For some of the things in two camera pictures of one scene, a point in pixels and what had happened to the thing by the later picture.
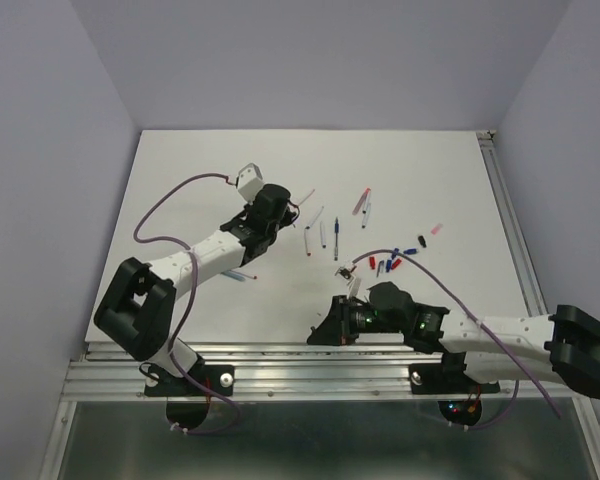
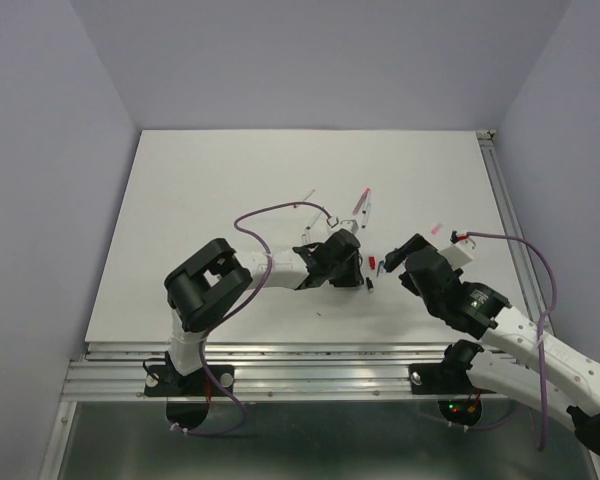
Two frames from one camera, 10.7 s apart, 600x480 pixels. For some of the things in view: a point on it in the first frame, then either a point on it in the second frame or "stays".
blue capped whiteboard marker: [366, 216] stays
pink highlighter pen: [361, 200] stays
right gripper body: [356, 318] → [407, 281]
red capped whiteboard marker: [306, 197] stays
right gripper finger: [329, 331] → [397, 256]
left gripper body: [285, 221] → [345, 275]
